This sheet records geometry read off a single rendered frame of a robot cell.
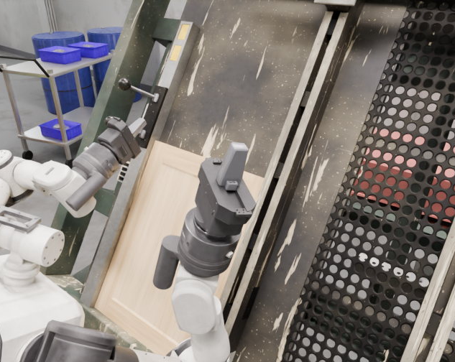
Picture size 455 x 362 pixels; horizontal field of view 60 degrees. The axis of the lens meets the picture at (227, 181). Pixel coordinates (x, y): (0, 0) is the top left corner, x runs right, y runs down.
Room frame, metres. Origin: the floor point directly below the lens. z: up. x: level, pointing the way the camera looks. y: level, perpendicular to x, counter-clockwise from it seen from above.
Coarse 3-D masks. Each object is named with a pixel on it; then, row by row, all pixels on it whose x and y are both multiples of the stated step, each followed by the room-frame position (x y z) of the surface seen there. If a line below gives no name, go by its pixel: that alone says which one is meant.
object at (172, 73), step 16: (192, 32) 1.31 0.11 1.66; (192, 48) 1.31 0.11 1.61; (176, 64) 1.26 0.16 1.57; (160, 80) 1.25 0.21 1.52; (176, 80) 1.25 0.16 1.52; (160, 112) 1.18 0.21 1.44; (160, 128) 1.18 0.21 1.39; (144, 160) 1.12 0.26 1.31; (128, 176) 1.10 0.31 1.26; (128, 192) 1.07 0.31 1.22; (128, 208) 1.05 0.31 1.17; (112, 224) 1.03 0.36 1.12; (112, 240) 0.99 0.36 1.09; (96, 256) 0.99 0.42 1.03; (112, 256) 0.98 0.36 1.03; (96, 272) 0.95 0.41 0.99; (96, 288) 0.92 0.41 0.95
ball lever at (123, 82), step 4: (120, 80) 1.17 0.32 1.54; (124, 80) 1.17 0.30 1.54; (128, 80) 1.17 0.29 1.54; (120, 84) 1.16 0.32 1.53; (124, 84) 1.16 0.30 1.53; (128, 84) 1.17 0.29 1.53; (120, 88) 1.17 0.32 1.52; (124, 88) 1.16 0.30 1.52; (128, 88) 1.17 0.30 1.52; (132, 88) 1.18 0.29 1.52; (136, 88) 1.19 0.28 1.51; (140, 92) 1.19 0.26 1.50; (144, 92) 1.19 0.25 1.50; (152, 96) 1.20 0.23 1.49; (156, 96) 1.20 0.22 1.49; (152, 100) 1.20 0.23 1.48; (156, 100) 1.19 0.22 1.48
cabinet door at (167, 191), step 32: (160, 160) 1.10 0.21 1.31; (192, 160) 1.05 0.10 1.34; (160, 192) 1.04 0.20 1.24; (192, 192) 0.98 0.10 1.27; (256, 192) 0.89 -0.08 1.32; (128, 224) 1.02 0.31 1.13; (160, 224) 0.97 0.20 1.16; (128, 256) 0.96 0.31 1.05; (128, 288) 0.89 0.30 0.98; (128, 320) 0.83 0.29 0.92; (160, 320) 0.79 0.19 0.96; (160, 352) 0.73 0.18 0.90
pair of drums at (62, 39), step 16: (48, 32) 5.59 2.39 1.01; (64, 32) 5.69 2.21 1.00; (80, 32) 5.69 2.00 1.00; (96, 32) 5.69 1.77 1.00; (112, 32) 5.69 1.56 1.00; (112, 48) 5.60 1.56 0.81; (96, 64) 5.65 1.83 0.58; (48, 80) 5.19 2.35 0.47; (64, 80) 5.18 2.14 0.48; (80, 80) 5.29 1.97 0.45; (96, 80) 5.68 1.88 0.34; (48, 96) 5.23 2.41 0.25; (64, 96) 5.17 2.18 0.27; (64, 112) 5.17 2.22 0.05
